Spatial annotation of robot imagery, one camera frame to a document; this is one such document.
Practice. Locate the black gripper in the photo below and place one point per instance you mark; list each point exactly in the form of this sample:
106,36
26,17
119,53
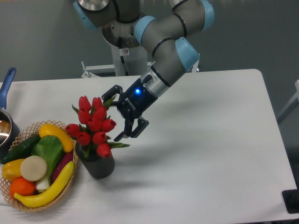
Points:
131,104

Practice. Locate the red tulip bouquet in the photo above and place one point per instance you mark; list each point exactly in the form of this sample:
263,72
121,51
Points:
91,131

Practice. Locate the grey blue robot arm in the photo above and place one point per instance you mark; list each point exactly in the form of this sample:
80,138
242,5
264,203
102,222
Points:
124,27

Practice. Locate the dark grey ribbed vase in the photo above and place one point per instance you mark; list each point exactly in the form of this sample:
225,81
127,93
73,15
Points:
98,167

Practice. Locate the purple eggplant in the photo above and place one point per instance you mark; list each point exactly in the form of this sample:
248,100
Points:
64,160

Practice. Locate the yellow squash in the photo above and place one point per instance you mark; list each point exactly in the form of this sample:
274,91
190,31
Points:
51,129

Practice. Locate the green bok choy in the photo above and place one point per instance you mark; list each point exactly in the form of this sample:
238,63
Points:
50,148

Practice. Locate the woven wicker basket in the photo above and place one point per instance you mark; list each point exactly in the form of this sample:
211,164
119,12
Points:
5,184

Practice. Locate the green cucumber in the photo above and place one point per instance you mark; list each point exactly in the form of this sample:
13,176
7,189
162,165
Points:
22,150

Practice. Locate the beige round disc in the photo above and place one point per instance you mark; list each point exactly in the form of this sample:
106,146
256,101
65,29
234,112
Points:
33,168

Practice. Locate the yellow banana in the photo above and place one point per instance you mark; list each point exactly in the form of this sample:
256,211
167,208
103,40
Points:
52,192

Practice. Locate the orange fruit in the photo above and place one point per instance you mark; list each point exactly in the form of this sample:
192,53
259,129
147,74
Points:
22,187

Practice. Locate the yellow bell pepper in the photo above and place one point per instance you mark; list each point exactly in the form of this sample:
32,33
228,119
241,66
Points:
12,170

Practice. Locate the black device at table edge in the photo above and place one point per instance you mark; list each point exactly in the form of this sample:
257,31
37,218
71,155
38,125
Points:
291,200

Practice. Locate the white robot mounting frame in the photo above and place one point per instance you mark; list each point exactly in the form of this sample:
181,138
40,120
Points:
109,70

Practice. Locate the blue handled saucepan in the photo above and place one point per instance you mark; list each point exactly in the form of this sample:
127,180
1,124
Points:
8,129

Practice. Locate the white frame at right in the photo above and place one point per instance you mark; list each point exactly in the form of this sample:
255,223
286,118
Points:
291,104

